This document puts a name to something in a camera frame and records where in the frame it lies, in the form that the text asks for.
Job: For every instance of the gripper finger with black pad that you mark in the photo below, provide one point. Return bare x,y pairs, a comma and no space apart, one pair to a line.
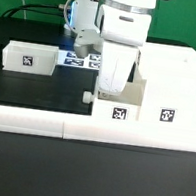
103,95

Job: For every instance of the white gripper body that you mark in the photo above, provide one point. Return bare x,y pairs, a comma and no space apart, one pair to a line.
116,63

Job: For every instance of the white front drawer box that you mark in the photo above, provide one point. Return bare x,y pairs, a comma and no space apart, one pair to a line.
125,106

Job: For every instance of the white drawer box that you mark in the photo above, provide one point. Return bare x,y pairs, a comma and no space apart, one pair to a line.
29,58
125,106

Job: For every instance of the white drawer cabinet frame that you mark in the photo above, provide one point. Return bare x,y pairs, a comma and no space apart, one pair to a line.
169,95

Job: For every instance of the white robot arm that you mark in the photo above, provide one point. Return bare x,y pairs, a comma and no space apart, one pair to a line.
113,28

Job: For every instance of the white rear drawer box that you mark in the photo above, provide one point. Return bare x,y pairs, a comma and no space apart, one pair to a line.
29,58

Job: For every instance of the white front fence right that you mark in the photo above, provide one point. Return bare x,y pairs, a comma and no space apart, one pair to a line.
89,128

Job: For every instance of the white fence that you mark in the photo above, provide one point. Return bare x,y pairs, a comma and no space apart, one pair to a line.
31,121
89,128

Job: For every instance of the white marker sheet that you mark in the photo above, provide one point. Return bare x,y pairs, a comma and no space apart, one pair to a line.
69,58

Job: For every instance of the white front fence left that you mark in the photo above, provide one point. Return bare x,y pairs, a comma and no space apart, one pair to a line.
31,121

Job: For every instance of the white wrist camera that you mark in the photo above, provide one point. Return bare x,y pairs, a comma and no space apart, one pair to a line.
87,41

